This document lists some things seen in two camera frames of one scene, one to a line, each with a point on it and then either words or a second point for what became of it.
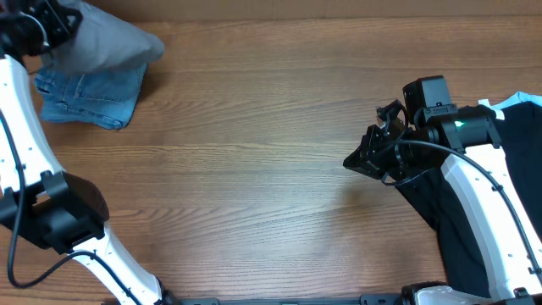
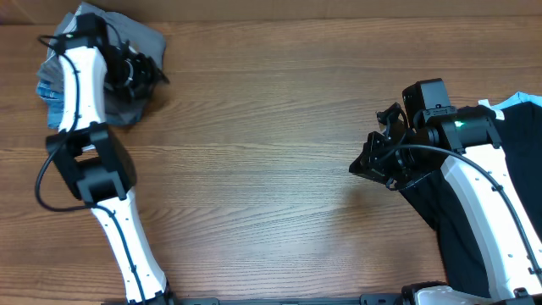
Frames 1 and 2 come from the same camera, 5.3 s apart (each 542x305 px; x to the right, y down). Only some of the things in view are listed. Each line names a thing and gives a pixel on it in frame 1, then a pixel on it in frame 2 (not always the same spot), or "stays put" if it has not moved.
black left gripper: x=52 y=14 to x=146 y=73
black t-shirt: x=434 y=196 stays put
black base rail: x=365 y=299 stays put
